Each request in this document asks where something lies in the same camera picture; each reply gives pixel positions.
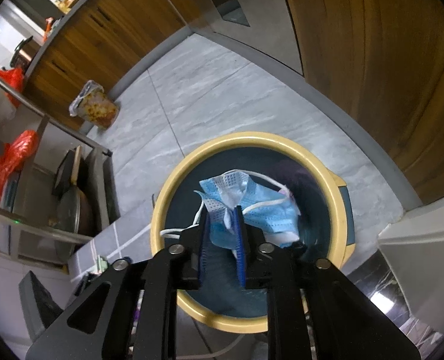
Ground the grey box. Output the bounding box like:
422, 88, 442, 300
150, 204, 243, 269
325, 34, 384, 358
19, 270, 63, 342

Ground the steel shelf rack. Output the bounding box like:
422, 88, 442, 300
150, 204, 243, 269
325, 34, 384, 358
0, 64, 121, 271

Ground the blue face mask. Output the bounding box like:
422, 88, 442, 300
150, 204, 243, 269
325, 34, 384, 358
158, 170, 301, 250

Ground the stainless steel built-in oven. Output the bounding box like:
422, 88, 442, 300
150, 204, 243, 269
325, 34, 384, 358
179, 0, 305, 77

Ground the pan with glass lid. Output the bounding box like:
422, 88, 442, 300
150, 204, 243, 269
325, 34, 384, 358
55, 187, 95, 267

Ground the wooden cabinet door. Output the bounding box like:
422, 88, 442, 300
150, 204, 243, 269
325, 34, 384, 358
274, 0, 444, 205

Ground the wooden base cabinet run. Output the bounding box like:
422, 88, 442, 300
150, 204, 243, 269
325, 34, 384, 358
21, 0, 187, 132

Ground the brown electric cooker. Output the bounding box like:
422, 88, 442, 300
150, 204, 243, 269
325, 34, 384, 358
10, 37, 43, 67

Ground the floral bin with liner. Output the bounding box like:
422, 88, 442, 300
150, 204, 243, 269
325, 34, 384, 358
69, 79, 119, 130

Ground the blue bin with yellow rim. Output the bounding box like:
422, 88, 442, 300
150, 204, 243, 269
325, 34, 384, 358
150, 131, 358, 334

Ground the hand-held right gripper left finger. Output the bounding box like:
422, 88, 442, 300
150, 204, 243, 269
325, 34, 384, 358
25, 206, 213, 360

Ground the orange plastic bag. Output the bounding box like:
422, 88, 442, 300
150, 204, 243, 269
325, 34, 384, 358
0, 130, 39, 203

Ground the grey plaid mat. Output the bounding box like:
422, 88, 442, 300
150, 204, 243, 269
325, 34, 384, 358
67, 215, 268, 360

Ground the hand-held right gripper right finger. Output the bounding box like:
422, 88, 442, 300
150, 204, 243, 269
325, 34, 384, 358
234, 204, 421, 360

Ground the black baking tray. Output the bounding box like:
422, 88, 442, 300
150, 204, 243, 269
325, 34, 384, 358
52, 149, 82, 196

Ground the red hanging plastic bag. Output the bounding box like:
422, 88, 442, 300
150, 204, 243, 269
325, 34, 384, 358
0, 67, 25, 104

